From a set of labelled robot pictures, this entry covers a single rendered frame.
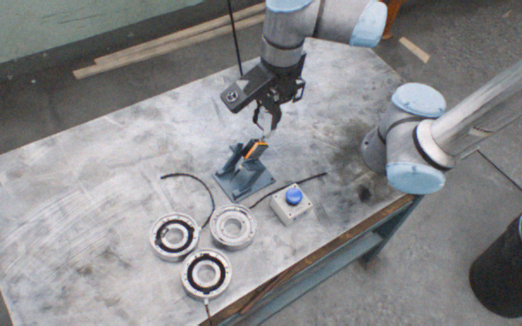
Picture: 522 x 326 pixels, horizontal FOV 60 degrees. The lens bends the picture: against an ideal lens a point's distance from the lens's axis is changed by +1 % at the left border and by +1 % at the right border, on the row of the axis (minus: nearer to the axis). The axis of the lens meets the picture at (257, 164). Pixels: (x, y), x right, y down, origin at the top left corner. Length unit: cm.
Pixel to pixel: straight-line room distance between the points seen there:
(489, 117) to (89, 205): 85
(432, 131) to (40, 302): 86
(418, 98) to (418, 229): 115
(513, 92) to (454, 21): 248
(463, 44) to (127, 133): 242
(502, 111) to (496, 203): 155
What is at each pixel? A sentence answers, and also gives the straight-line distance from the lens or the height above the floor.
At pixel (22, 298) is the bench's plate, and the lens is 105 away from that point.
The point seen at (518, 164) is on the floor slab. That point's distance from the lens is 265.
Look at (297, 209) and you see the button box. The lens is 104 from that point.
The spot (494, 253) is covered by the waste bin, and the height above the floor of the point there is 24.
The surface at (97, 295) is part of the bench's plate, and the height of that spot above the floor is 80.
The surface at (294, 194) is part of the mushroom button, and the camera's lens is 102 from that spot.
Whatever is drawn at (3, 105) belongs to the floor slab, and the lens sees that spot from 250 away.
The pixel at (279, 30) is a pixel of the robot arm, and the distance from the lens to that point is 77.
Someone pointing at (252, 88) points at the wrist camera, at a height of 113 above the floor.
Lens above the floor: 173
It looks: 55 degrees down
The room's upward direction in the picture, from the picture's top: 10 degrees clockwise
